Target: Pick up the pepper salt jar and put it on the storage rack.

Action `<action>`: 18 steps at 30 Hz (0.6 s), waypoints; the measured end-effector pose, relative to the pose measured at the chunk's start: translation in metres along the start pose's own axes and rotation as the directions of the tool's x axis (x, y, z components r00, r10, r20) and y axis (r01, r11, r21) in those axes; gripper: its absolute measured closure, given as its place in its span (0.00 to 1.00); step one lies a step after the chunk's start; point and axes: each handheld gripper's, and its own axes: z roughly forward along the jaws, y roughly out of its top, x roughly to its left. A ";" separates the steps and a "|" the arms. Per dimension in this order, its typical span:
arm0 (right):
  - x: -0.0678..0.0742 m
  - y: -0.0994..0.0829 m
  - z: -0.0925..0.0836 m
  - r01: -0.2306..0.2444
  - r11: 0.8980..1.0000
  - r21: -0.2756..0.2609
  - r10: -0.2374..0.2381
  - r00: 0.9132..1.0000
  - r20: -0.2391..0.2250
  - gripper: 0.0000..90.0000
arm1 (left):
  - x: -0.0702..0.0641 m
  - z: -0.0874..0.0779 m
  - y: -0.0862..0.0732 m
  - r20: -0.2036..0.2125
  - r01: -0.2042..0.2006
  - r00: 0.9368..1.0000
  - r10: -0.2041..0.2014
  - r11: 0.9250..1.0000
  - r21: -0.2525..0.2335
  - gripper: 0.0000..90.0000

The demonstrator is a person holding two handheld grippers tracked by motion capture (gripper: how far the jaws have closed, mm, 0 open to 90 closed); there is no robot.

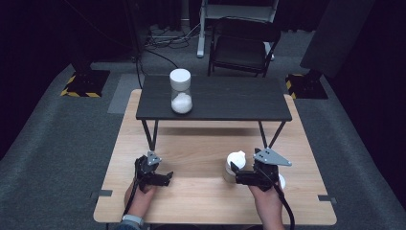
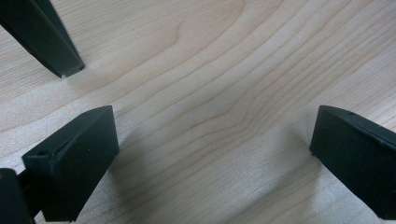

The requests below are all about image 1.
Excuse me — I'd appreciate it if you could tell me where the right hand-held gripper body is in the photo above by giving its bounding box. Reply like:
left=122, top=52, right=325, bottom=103
left=243, top=148, right=292, bottom=192

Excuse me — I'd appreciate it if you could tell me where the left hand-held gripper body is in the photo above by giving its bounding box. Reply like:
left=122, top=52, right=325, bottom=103
left=133, top=150, right=165, bottom=193

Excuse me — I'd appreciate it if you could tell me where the black shelf with metal legs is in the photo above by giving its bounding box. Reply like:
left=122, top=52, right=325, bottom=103
left=135, top=75, right=293, bottom=152

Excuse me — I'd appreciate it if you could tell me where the person's left hand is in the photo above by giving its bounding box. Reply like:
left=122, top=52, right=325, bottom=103
left=124, top=181, right=157, bottom=219

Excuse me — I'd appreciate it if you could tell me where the person's right hand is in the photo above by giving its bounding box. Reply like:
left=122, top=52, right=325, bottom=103
left=248, top=186, right=284, bottom=223

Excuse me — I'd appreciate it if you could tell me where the black stand base striped tape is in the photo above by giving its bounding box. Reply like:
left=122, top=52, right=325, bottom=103
left=285, top=70, right=329, bottom=100
left=60, top=61, right=111, bottom=99

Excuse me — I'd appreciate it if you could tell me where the black folding chair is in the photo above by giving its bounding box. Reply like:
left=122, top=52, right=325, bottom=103
left=207, top=17, right=282, bottom=79

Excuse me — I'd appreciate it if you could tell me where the black upright pole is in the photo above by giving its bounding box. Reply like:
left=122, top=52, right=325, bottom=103
left=123, top=0, right=144, bottom=61

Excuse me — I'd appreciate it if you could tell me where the grey upright panel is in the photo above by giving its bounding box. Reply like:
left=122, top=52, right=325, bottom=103
left=300, top=0, right=374, bottom=80

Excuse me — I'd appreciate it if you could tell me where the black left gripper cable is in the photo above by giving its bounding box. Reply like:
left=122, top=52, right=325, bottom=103
left=123, top=157, right=143, bottom=217

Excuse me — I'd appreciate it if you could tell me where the white metal desk frame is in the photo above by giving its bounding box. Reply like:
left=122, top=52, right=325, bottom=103
left=195, top=0, right=281, bottom=58

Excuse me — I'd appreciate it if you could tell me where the bundle of floor cables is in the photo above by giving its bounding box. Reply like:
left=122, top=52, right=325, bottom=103
left=135, top=23, right=202, bottom=90

